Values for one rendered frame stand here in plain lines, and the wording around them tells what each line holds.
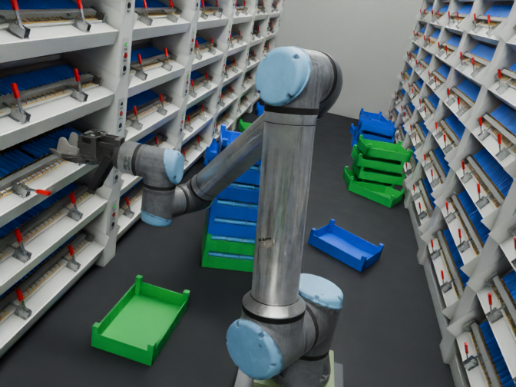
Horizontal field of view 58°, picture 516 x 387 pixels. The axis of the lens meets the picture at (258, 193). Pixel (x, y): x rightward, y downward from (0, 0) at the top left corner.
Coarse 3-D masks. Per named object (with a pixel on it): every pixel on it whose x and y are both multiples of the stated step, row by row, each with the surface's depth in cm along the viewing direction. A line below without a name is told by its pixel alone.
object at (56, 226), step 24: (72, 192) 150; (96, 192) 168; (24, 216) 139; (48, 216) 145; (72, 216) 151; (96, 216) 165; (0, 240) 127; (24, 240) 134; (48, 240) 138; (0, 264) 123; (24, 264) 127; (0, 288) 118
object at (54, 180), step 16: (80, 128) 160; (96, 128) 159; (64, 160) 142; (48, 176) 132; (64, 176) 136; (80, 176) 146; (32, 192) 123; (0, 208) 112; (16, 208) 116; (0, 224) 113
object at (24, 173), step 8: (40, 160) 132; (48, 160) 134; (56, 160) 138; (24, 168) 125; (32, 168) 127; (40, 168) 131; (8, 176) 120; (16, 176) 121; (24, 176) 124; (32, 176) 126; (0, 184) 116; (8, 184) 119; (0, 192) 115
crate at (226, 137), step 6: (222, 126) 188; (222, 132) 189; (228, 132) 190; (234, 132) 191; (222, 138) 190; (228, 138) 192; (234, 138) 192; (222, 144) 172; (228, 144) 190; (222, 150) 173; (258, 162) 176
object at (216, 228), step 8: (208, 208) 197; (208, 216) 191; (208, 224) 186; (216, 224) 186; (224, 224) 186; (232, 224) 186; (208, 232) 187; (216, 232) 187; (224, 232) 188; (232, 232) 188; (240, 232) 188; (248, 232) 189
